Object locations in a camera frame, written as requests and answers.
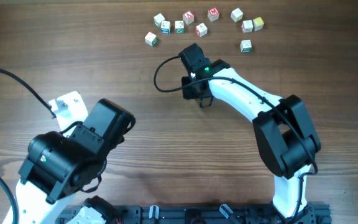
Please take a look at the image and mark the red edged block right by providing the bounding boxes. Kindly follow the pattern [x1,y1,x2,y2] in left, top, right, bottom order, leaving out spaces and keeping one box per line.
[241,20,254,33]

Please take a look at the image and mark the red letter A block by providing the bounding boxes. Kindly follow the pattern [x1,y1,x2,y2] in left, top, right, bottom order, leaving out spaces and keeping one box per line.
[183,11,195,25]

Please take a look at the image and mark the yellow block far right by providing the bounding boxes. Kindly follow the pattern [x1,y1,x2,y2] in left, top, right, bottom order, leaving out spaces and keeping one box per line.
[252,17,264,31]

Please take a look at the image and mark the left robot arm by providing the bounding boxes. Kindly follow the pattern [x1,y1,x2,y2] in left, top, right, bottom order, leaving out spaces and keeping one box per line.
[4,98,135,223]

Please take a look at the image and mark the red letter M block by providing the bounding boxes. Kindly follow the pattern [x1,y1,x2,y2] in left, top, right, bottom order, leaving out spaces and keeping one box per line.
[208,7,220,21]

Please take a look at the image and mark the camera cable black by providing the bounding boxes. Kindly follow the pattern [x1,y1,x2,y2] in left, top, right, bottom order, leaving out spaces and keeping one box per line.
[0,68,56,118]
[153,55,319,224]

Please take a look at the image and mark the blue edged wooden block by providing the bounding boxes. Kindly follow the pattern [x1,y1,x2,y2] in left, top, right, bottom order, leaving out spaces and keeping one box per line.
[160,21,171,34]

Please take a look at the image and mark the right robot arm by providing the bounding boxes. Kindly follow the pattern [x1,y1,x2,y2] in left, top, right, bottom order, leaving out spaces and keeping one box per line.
[178,44,321,222]

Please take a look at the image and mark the green edged block middle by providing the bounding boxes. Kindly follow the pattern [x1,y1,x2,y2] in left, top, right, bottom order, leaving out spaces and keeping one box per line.
[175,21,185,34]

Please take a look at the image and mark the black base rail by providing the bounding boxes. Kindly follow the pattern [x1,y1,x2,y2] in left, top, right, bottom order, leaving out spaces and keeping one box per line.
[114,203,333,224]

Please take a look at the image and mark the red edged picture block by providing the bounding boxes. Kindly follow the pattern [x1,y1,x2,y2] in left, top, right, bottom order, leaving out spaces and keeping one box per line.
[195,23,208,37]

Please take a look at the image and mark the green edged block top left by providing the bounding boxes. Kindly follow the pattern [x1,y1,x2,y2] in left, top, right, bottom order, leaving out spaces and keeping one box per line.
[154,13,165,27]

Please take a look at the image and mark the left camera cable black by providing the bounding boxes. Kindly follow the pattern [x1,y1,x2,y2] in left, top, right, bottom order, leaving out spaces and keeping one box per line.
[0,68,56,118]

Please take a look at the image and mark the green edged block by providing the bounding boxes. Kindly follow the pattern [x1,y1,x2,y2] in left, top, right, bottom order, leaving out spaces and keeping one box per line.
[154,13,165,27]
[240,40,252,53]
[145,32,158,47]
[175,21,185,34]

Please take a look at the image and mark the right camera cable black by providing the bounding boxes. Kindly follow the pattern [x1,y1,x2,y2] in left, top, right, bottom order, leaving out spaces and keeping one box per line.
[153,55,319,224]

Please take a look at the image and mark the green edged block right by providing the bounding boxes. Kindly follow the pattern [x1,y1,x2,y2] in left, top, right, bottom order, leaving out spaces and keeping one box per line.
[240,40,252,53]

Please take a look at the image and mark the green edged block far left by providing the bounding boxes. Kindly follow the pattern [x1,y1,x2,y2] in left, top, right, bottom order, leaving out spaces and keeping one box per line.
[145,32,158,47]

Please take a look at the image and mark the plain wooden block top right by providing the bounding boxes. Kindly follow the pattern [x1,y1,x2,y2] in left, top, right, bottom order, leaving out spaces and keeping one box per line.
[231,8,244,22]

